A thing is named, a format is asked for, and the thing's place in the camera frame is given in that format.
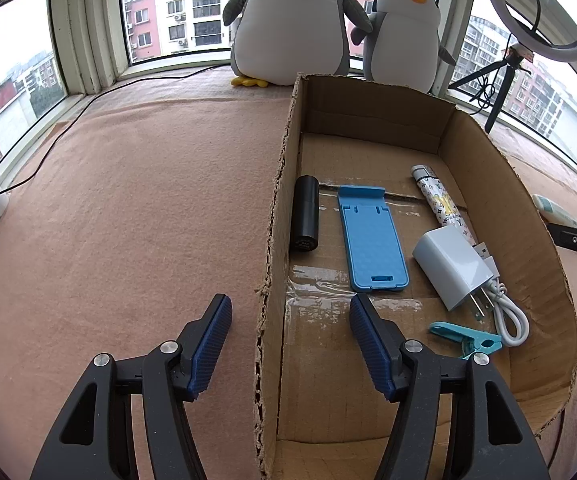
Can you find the teal clothes peg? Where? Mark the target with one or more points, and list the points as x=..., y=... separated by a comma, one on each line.
x=471, y=341

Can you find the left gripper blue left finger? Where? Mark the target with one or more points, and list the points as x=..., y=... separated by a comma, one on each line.
x=202, y=341

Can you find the blue phone stand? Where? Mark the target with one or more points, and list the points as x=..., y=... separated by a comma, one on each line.
x=374, y=253

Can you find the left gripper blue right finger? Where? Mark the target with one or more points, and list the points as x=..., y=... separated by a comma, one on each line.
x=379, y=342

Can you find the white usb wall charger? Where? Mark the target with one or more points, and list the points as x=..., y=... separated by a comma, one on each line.
x=453, y=267

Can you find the white lotion bottle blue cap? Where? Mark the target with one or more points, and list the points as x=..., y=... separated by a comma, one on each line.
x=553, y=212

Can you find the black tripod stand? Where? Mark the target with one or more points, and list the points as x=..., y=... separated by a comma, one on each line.
x=496, y=80

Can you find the small plush penguin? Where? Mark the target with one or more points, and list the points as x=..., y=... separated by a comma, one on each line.
x=403, y=47

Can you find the open cardboard box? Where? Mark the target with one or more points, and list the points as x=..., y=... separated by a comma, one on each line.
x=318, y=413

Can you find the patterned cylindrical tube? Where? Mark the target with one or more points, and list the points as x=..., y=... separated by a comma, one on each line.
x=445, y=209

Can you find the large plush penguin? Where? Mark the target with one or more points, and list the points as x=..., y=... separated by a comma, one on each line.
x=278, y=39

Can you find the black cylindrical device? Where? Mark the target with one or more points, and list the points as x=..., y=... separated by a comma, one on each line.
x=305, y=215

